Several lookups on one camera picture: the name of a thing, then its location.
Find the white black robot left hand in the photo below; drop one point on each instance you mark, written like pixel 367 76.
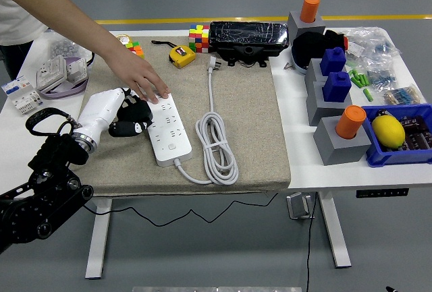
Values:
pixel 99 106

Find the person's hand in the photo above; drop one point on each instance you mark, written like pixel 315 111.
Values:
pixel 138 76

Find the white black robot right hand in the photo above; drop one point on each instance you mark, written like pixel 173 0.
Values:
pixel 391 290

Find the black power adapter plug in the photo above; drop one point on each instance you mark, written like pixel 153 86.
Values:
pixel 135 111

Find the white power strip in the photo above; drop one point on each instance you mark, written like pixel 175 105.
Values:
pixel 172 137

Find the person's forearm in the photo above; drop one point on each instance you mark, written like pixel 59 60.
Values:
pixel 60 10

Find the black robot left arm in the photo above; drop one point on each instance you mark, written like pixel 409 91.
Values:
pixel 27 211

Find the colourful puzzle cube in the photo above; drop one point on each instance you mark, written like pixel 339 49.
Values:
pixel 199 39
pixel 138 50

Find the round yellow tape measure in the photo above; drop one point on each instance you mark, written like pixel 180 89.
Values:
pixel 124 39

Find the yellow black tape measure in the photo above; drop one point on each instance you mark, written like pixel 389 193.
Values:
pixel 182 56

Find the clear bag of metal nuts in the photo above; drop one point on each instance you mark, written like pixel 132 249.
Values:
pixel 62 49

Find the white circuit breaker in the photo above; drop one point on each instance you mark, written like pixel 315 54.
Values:
pixel 20 94

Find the white table leg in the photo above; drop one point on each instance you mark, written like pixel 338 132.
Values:
pixel 334 231
pixel 98 238

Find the black table control panel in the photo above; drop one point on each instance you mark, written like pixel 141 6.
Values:
pixel 383 193

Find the grey-brown fabric mat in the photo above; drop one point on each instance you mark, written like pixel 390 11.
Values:
pixel 243 120

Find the black film-wrapped box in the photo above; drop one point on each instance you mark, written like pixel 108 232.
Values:
pixel 248 34

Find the person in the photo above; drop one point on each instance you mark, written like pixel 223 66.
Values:
pixel 13 22

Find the silver metal hook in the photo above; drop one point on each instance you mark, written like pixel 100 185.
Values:
pixel 298 206

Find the blue plastic bin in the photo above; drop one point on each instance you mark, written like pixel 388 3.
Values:
pixel 381 157

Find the small metal screws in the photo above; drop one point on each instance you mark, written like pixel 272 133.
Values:
pixel 288 66

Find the grey hollow block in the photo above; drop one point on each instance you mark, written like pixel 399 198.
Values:
pixel 320 110
pixel 312 74
pixel 337 150
pixel 303 29

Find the yellow lemon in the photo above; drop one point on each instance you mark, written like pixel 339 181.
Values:
pixel 388 131

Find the dark brown components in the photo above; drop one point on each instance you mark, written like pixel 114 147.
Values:
pixel 418 133

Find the grey round base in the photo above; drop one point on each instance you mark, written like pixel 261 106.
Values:
pixel 300 67

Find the orange cylinder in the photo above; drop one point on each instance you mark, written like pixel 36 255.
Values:
pixel 310 8
pixel 350 121

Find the black cloth bundle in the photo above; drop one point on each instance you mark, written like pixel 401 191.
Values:
pixel 310 46

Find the blue block with knob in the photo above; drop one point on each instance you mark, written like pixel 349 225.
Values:
pixel 332 62
pixel 335 88

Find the small green cylinder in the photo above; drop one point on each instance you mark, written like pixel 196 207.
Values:
pixel 360 80
pixel 354 81
pixel 368 95
pixel 353 73
pixel 366 81

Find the clear bag of blue resistors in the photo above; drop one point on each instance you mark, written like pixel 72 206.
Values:
pixel 381 78

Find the clear bag with white label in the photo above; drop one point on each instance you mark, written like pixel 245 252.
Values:
pixel 356 49

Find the clear bag of blue components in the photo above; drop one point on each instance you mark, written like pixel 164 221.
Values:
pixel 384 47

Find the white wall socket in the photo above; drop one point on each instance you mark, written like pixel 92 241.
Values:
pixel 50 73
pixel 77 69

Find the black plastic bracket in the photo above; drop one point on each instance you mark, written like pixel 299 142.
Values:
pixel 244 54

